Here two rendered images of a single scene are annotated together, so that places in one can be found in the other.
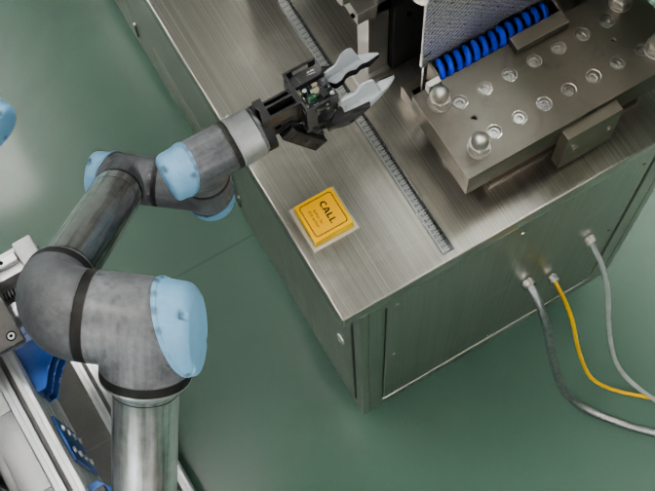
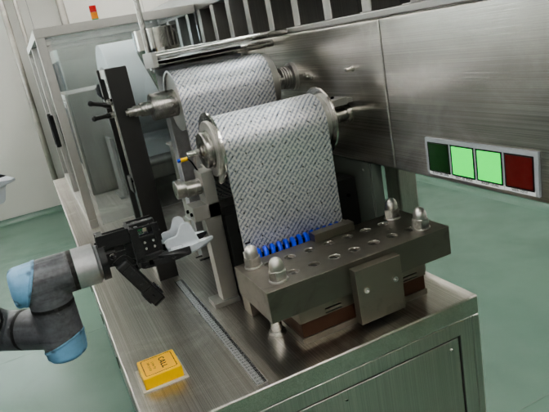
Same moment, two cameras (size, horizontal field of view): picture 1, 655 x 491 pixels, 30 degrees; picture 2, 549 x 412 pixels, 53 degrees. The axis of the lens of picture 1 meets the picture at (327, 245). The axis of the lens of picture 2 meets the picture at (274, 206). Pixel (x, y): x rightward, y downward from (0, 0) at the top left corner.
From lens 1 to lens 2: 1.31 m
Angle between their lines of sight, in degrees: 54
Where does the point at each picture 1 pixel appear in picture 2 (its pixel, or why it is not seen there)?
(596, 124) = (377, 262)
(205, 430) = not seen: outside the picture
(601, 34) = (379, 228)
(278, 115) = (108, 235)
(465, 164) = (265, 287)
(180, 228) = not seen: outside the picture
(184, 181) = (20, 277)
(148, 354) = not seen: outside the picture
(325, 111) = (153, 250)
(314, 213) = (151, 364)
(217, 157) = (52, 262)
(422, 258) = (238, 389)
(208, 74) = (114, 315)
